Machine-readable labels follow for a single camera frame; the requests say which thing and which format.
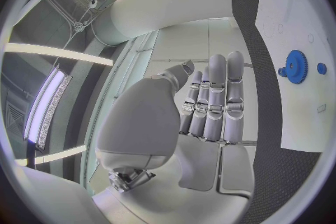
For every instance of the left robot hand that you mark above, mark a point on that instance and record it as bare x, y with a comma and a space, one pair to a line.
147, 123

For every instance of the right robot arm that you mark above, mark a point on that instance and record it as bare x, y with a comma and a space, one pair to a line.
170, 1

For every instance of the white task board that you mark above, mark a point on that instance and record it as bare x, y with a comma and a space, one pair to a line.
296, 9

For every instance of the glowing light bar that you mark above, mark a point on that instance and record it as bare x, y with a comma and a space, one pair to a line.
44, 102

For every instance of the small blue peg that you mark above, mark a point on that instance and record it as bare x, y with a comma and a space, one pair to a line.
282, 72

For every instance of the blue gear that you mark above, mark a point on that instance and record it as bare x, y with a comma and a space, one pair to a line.
295, 72

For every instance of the small white ceiling camera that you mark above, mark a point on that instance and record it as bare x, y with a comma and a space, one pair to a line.
93, 3

